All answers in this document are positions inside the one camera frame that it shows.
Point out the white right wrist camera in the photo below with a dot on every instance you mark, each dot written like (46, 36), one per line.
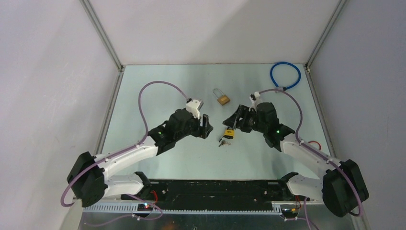
(255, 100)

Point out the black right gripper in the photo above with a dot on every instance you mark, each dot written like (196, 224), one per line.
(241, 111)

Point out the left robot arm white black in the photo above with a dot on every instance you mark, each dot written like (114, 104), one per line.
(95, 177)

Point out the grey slotted cable duct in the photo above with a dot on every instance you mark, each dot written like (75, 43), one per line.
(136, 208)

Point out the brass padlock silver shackle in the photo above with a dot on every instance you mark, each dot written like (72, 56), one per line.
(221, 97)

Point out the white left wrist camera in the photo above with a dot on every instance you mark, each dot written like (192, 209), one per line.
(193, 106)

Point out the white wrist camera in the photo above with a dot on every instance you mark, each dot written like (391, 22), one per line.
(255, 100)
(193, 106)

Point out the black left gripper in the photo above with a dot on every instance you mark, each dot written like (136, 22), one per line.
(204, 130)

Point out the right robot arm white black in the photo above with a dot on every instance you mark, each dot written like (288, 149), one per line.
(339, 184)

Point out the blue cable lock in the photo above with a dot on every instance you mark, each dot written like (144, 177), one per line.
(285, 75)

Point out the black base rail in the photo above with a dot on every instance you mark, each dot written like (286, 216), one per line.
(216, 195)

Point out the yellow padlock black shackle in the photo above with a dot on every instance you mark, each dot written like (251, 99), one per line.
(229, 133)

